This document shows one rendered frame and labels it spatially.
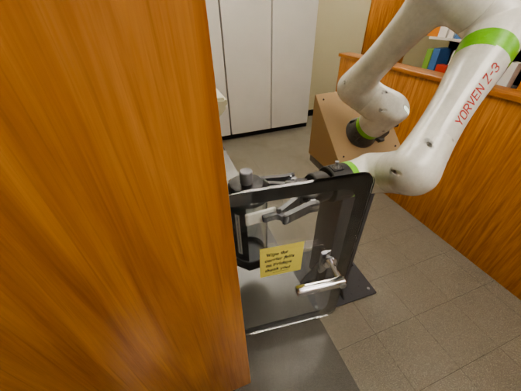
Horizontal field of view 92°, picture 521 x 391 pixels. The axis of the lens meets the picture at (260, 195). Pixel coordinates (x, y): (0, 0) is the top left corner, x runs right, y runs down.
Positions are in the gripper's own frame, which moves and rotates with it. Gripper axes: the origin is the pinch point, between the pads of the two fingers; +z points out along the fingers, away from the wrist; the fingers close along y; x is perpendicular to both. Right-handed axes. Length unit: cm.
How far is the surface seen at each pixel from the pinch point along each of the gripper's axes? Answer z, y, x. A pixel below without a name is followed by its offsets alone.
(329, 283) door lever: -6.4, 24.5, 1.0
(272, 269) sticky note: 1.8, 18.9, 0.2
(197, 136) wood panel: 10.9, 25.6, -29.1
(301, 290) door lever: -1.4, 24.0, 1.0
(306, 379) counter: -2.1, 29.0, 27.7
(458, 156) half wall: -177, -60, 54
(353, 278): -83, -35, 120
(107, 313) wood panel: 23.5, 25.5, -11.3
